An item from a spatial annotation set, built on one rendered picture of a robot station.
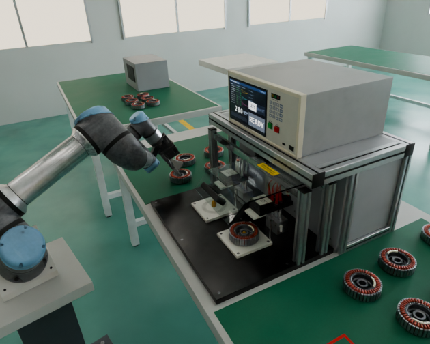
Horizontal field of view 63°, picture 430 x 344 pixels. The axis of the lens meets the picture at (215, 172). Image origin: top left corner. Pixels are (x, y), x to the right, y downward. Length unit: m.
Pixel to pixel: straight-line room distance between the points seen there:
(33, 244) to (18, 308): 0.26
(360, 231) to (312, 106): 0.52
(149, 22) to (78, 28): 1.05
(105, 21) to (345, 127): 4.83
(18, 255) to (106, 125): 0.45
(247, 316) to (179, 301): 1.10
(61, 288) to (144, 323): 0.88
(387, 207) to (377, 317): 0.43
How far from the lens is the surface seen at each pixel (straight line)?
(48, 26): 5.62
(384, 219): 1.46
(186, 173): 1.76
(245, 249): 1.27
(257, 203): 1.25
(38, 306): 1.29
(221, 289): 1.15
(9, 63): 5.67
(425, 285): 1.33
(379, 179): 1.31
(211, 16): 6.28
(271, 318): 1.11
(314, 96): 1.10
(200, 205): 1.50
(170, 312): 2.13
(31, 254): 1.14
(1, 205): 1.16
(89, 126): 1.19
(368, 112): 1.30
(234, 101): 1.40
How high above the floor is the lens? 1.60
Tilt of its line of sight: 28 degrees down
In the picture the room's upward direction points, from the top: 3 degrees counter-clockwise
